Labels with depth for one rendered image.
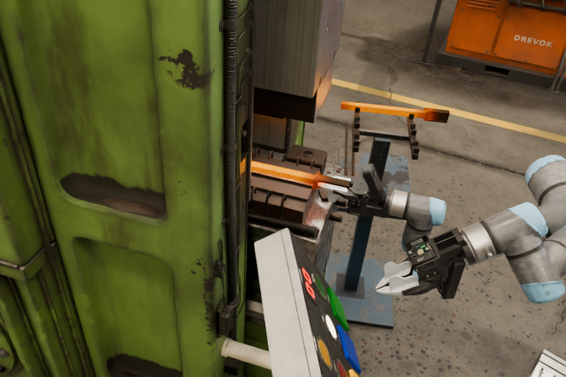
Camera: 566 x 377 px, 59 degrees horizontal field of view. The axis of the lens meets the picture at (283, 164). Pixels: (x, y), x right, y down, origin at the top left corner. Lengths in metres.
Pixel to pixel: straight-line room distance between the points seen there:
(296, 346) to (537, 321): 1.98
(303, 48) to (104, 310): 0.98
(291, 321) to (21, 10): 0.75
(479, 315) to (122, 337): 1.64
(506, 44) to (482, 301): 2.76
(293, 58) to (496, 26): 3.83
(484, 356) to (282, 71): 1.73
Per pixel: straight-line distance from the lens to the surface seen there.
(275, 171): 1.50
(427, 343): 2.45
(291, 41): 1.11
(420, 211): 1.46
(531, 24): 4.84
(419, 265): 1.07
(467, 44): 4.91
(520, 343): 2.62
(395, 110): 2.03
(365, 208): 1.48
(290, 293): 0.94
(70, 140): 1.24
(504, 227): 1.10
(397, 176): 2.13
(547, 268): 1.14
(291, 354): 0.88
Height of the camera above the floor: 1.92
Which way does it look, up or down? 36 degrees down
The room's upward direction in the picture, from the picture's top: 4 degrees clockwise
